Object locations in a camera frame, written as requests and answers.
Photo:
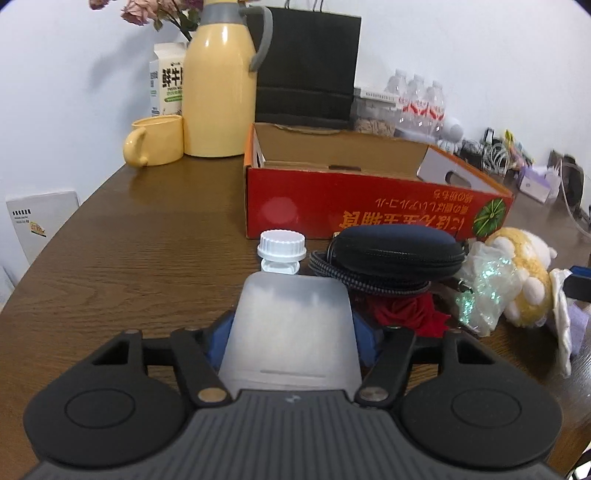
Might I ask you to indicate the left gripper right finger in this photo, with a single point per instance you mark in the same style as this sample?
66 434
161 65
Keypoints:
386 353

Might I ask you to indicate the middle water bottle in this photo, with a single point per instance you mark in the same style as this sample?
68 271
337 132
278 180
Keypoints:
415 110

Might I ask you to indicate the right water bottle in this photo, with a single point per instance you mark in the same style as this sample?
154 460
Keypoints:
436 111

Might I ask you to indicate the white milk carton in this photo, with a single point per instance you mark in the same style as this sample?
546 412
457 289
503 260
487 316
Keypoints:
166 78

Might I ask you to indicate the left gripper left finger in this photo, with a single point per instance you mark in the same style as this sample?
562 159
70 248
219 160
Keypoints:
196 359

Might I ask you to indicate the flat white box on container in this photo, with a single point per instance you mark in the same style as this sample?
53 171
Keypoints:
369 95

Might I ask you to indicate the iridescent plastic wrap bundle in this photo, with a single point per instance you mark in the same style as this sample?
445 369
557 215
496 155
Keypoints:
492 282

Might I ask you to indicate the translucent white plastic bottle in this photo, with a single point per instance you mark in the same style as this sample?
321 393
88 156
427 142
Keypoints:
291 331

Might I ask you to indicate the yellow white plush toy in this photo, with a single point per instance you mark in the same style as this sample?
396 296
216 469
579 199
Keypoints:
532 257

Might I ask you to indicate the black paper shopping bag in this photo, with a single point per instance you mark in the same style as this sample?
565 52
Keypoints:
308 75

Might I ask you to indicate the clear container with seeds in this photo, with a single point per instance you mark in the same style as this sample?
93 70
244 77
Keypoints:
374 117

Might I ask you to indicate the dried pink rose bouquet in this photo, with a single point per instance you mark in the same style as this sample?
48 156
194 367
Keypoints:
183 15

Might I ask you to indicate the small white robot figurine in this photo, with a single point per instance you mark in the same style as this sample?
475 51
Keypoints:
451 135

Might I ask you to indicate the purple tissue box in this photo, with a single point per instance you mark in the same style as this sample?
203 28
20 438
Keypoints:
541 184

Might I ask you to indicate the red fabric rose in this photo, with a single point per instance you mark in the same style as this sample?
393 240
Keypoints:
414 312

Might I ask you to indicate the white cloth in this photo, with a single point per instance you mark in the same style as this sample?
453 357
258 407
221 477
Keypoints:
562 319

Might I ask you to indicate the yellow ceramic mug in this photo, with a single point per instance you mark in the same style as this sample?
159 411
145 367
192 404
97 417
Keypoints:
154 141

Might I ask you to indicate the navy zippered pouch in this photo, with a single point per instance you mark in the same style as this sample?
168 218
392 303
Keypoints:
397 251

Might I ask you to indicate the water bottle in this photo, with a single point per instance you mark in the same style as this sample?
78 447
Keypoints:
415 110
397 87
436 111

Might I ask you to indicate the red cardboard fruit box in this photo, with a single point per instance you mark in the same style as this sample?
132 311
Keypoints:
319 182

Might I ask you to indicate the yellow thermos jug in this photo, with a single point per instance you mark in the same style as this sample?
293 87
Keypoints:
220 75

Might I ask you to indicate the left water bottle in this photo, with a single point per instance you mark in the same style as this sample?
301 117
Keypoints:
397 87

